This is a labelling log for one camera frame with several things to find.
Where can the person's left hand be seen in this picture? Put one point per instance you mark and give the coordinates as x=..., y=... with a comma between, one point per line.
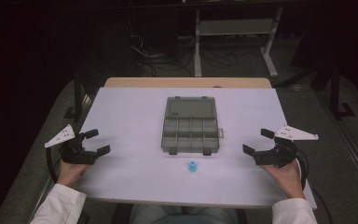
x=69, y=174

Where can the small blue plastic part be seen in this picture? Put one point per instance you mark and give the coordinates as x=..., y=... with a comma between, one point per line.
x=192, y=166

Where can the metal floor rail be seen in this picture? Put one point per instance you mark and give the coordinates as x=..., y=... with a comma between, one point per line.
x=348, y=140

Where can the person's right hand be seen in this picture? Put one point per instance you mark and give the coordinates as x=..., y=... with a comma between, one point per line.
x=287, y=179

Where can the grey plastic compartment box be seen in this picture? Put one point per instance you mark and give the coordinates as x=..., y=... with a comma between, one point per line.
x=190, y=124

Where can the black metal stand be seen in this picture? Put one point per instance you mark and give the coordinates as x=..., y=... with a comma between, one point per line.
x=77, y=96
x=335, y=93

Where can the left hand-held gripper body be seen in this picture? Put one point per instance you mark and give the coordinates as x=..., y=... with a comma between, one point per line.
x=74, y=154

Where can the white metal desk frame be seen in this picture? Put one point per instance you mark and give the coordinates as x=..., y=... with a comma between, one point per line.
x=233, y=27

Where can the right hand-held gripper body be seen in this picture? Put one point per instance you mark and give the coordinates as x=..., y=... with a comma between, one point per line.
x=276, y=157

